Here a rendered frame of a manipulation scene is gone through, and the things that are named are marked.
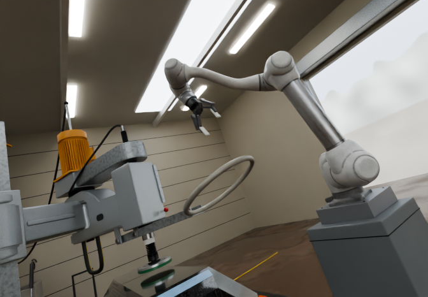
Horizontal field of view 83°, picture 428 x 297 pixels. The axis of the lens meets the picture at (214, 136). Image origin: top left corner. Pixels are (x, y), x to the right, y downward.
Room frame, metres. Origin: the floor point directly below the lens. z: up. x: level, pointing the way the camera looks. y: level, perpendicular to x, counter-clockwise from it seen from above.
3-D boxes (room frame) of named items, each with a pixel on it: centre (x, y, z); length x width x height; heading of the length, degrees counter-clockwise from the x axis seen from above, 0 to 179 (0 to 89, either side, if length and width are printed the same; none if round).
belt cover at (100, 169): (1.85, 0.95, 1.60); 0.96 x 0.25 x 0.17; 62
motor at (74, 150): (2.01, 1.21, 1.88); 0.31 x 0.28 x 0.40; 152
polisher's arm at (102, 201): (1.88, 0.98, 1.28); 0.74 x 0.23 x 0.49; 62
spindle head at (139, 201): (1.73, 0.71, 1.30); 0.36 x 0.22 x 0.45; 62
